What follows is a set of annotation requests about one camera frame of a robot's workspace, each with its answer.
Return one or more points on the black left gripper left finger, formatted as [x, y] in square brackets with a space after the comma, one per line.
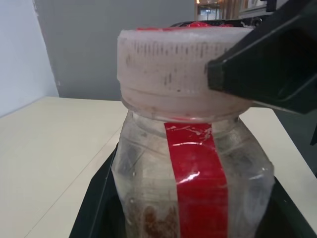
[99, 218]

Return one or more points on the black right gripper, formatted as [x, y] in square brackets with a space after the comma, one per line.
[230, 22]

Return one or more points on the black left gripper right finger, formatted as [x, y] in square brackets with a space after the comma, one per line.
[292, 223]

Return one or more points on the white ribbed bottle cap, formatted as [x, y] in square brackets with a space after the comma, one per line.
[161, 69]

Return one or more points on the clear plastic bottle red tape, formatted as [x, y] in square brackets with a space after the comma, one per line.
[198, 173]

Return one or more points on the wooden framed window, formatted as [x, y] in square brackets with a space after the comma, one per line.
[213, 10]

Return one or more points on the grey partition panel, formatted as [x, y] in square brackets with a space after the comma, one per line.
[99, 49]

